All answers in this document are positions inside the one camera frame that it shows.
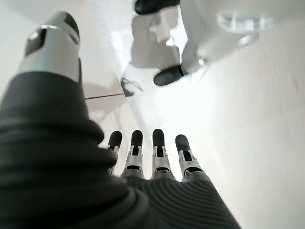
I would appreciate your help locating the white robot left leg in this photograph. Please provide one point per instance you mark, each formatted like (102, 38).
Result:
(205, 35)

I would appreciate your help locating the black-tipped robot foot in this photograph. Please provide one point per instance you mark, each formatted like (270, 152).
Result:
(152, 6)
(166, 76)

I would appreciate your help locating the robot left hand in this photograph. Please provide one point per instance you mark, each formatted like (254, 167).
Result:
(47, 167)

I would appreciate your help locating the black-tipped robot right foot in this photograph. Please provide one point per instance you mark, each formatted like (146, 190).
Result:
(152, 6)

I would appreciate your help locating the black-tipped robot left foot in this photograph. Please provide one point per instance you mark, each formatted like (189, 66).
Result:
(166, 76)

